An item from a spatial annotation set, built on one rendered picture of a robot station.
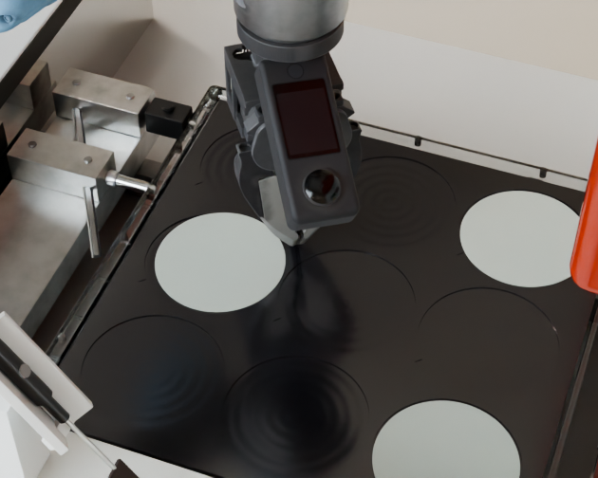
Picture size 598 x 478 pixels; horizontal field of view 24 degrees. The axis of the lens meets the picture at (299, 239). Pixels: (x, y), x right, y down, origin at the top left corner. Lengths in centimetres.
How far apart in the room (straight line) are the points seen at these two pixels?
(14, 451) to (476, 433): 32
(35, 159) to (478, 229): 36
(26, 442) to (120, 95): 42
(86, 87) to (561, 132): 43
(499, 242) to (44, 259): 35
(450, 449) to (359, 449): 6
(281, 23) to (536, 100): 48
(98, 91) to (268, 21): 33
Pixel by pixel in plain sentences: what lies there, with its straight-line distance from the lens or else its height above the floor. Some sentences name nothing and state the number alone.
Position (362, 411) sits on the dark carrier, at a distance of 97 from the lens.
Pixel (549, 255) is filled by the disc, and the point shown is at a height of 90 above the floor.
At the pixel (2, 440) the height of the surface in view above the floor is 102.
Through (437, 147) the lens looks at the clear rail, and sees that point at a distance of 114.
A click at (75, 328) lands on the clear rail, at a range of 102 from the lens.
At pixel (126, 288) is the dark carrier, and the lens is 104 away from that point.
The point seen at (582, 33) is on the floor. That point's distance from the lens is 270.
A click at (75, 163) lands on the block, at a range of 112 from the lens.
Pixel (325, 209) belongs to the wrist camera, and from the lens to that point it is 89.
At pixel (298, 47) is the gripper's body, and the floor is 111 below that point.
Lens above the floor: 169
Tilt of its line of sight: 48 degrees down
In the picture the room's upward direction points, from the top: straight up
